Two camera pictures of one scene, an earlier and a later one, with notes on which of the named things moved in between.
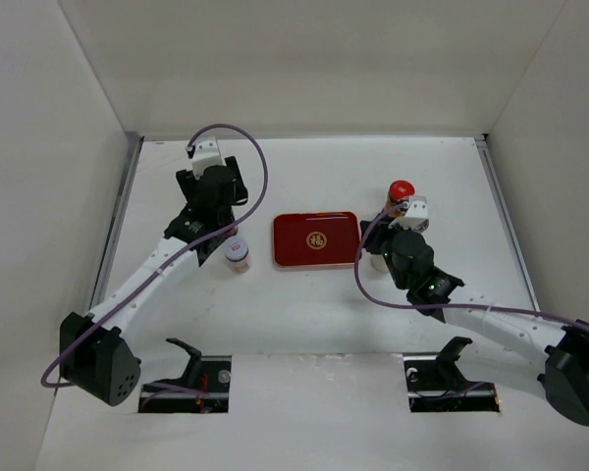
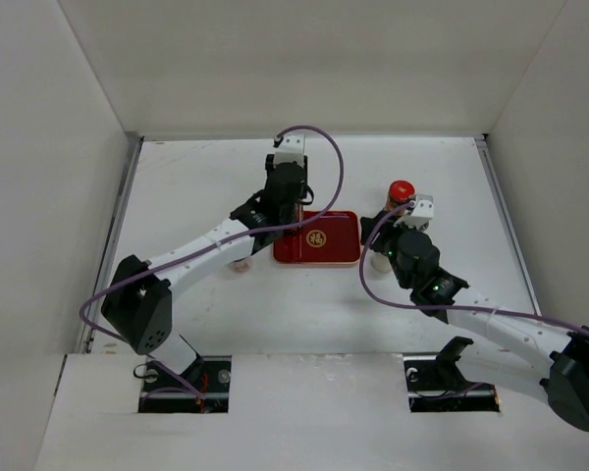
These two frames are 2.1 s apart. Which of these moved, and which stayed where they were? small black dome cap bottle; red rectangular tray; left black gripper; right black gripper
Moved: left black gripper
Stayed: right black gripper; small black dome cap bottle; red rectangular tray
